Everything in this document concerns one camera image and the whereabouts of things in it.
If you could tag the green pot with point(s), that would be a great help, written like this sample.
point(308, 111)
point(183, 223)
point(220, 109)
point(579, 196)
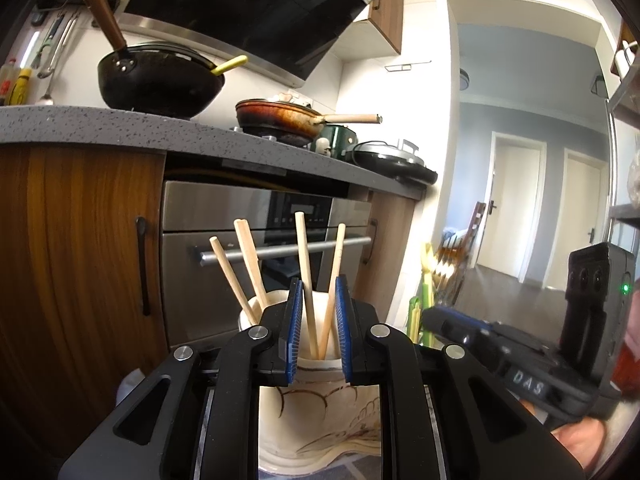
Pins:
point(340, 140)

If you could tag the round ceiling lamp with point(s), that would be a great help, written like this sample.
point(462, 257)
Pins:
point(465, 79)

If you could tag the red label bottle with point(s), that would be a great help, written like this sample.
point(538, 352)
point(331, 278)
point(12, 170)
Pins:
point(7, 82)

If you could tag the person's right hand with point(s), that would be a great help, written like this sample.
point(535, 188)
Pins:
point(580, 440)

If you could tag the wooden side panel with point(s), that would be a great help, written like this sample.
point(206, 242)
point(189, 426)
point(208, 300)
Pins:
point(390, 250)

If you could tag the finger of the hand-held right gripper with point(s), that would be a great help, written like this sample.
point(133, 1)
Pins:
point(455, 330)

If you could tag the bamboo chopstick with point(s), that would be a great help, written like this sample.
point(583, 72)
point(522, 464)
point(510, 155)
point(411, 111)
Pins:
point(230, 275)
point(336, 260)
point(302, 250)
point(250, 255)

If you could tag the brown frying pan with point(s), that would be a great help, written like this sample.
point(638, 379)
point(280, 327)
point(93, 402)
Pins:
point(280, 117)

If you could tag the black electric griddle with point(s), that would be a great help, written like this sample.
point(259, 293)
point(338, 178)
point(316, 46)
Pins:
point(395, 162)

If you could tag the gas stove burner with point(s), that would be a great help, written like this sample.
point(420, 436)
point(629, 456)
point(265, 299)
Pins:
point(265, 135)

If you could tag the wooden chair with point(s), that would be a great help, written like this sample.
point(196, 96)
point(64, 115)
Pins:
point(475, 240)

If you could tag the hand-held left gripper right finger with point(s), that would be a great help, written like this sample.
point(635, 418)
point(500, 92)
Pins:
point(342, 330)

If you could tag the wooden upper cabinet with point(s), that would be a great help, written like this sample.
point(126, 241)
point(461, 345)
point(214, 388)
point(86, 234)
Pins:
point(385, 5)

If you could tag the white interior door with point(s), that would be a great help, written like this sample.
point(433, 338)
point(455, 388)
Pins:
point(515, 210)
point(580, 220)

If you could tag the wooden cabinet door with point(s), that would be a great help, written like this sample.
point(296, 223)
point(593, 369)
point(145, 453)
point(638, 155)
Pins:
point(75, 285)

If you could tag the yellow sauce bottle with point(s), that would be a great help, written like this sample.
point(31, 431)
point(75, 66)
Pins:
point(21, 87)

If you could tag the metal hanging ladle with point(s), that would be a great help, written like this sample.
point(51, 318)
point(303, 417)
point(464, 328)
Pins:
point(46, 99)

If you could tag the black range hood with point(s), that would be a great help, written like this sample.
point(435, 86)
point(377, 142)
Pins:
point(250, 5)

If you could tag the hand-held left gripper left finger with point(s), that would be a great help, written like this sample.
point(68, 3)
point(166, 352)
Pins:
point(295, 330)

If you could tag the stainless steel oven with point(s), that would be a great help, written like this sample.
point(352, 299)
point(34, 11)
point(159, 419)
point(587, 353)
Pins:
point(210, 210)

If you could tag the white floral ceramic utensil holder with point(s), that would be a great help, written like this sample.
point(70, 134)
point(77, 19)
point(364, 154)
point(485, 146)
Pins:
point(310, 420)

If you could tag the grey speckled countertop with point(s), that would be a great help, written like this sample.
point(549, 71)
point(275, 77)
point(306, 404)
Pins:
point(150, 132)

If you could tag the metal shelf unit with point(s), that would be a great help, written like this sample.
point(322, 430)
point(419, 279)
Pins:
point(622, 100)

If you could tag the yellow green training chopsticks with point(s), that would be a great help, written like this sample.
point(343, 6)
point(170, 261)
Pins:
point(415, 317)

